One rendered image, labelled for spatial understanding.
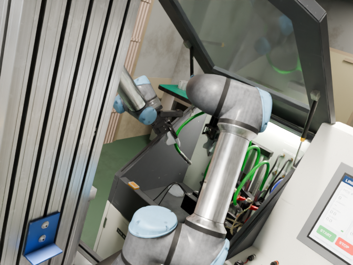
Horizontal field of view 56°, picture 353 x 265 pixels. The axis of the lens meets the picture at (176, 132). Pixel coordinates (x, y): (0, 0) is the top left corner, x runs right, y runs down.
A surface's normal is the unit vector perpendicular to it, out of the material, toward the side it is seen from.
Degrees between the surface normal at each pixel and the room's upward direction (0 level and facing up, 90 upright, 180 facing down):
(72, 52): 90
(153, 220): 8
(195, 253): 61
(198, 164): 90
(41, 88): 90
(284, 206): 76
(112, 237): 90
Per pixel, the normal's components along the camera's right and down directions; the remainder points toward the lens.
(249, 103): 0.02, -0.12
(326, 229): -0.57, -0.18
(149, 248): -0.09, 0.26
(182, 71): -0.54, 0.11
